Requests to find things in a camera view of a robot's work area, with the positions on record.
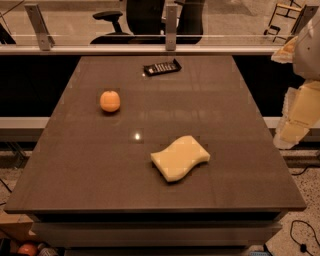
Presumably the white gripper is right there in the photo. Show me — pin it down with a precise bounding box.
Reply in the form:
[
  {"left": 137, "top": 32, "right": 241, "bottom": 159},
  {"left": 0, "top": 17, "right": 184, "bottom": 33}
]
[{"left": 271, "top": 10, "right": 320, "bottom": 149}]

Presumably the yellow wavy sponge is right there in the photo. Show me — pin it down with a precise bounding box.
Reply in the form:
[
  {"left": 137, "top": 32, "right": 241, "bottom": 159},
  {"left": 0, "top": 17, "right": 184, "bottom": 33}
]
[{"left": 150, "top": 135, "right": 211, "bottom": 182}]

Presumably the black rxbar chocolate wrapper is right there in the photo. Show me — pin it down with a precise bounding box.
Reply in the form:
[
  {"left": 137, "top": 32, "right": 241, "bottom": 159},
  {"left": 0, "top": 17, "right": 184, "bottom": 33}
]
[{"left": 143, "top": 59, "right": 182, "bottom": 76}]

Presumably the yellow black cart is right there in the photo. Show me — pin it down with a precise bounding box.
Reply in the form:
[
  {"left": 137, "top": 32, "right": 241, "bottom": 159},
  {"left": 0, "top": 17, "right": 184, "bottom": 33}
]
[{"left": 263, "top": 0, "right": 306, "bottom": 43}]

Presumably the black office chair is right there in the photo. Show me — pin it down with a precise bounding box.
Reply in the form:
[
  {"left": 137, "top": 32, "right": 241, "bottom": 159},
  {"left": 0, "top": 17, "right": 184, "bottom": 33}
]
[{"left": 91, "top": 0, "right": 205, "bottom": 44}]

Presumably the orange fruit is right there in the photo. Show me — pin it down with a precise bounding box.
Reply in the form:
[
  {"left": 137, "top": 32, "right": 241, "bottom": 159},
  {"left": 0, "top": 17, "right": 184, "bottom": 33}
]
[{"left": 100, "top": 91, "right": 121, "bottom": 112}]

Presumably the orange ball under table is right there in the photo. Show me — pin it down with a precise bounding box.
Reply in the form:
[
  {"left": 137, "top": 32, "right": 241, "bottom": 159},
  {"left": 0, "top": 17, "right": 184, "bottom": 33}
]
[{"left": 17, "top": 243, "right": 38, "bottom": 256}]

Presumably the right metal railing post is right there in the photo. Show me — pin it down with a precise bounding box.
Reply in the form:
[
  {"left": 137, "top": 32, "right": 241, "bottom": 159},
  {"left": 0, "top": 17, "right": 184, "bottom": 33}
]
[{"left": 286, "top": 4, "right": 319, "bottom": 41}]

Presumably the metal railing post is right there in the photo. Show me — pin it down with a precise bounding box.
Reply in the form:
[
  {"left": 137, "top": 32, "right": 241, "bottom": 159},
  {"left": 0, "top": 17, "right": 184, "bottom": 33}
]
[
  {"left": 24, "top": 3, "right": 55, "bottom": 51},
  {"left": 286, "top": 4, "right": 319, "bottom": 41},
  {"left": 165, "top": 4, "right": 177, "bottom": 51}
]

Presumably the middle metal railing post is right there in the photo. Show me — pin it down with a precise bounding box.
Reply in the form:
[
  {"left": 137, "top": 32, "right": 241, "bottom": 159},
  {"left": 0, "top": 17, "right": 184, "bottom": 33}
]
[{"left": 165, "top": 4, "right": 177, "bottom": 51}]

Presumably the black floor cable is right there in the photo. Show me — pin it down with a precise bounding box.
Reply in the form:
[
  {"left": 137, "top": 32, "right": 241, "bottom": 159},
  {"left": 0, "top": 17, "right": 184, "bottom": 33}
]
[{"left": 289, "top": 219, "right": 320, "bottom": 256}]

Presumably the left metal railing post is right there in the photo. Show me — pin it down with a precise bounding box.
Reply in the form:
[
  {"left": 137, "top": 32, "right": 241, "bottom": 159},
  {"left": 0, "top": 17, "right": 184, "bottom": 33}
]
[{"left": 24, "top": 3, "right": 55, "bottom": 51}]

